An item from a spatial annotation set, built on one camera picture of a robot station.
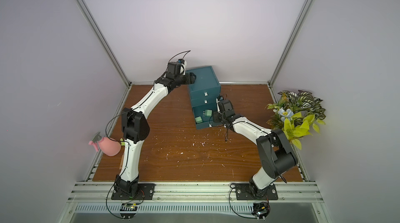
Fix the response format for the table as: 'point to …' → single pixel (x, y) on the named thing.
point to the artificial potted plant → (296, 112)
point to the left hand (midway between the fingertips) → (193, 74)
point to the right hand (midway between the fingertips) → (217, 110)
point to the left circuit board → (128, 207)
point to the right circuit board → (261, 210)
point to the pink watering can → (110, 146)
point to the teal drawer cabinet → (204, 93)
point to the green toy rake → (122, 142)
